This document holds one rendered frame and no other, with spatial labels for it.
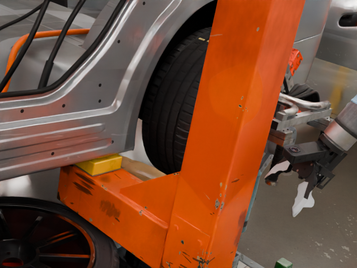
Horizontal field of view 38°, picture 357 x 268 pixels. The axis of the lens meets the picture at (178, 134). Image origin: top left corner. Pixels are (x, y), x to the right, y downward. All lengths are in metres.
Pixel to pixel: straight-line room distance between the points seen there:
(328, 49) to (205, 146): 3.12
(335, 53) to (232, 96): 3.14
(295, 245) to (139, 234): 1.58
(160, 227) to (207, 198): 0.22
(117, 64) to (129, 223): 0.51
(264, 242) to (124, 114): 1.50
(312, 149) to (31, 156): 0.80
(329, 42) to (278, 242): 1.93
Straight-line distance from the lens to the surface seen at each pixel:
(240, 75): 1.30
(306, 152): 1.29
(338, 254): 3.16
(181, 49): 1.96
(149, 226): 1.61
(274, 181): 1.84
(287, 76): 2.12
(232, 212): 1.48
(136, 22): 1.71
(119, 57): 1.69
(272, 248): 2.99
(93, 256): 1.70
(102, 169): 1.80
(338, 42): 4.38
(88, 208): 1.81
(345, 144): 1.32
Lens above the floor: 1.48
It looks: 20 degrees down
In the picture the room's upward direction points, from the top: 12 degrees clockwise
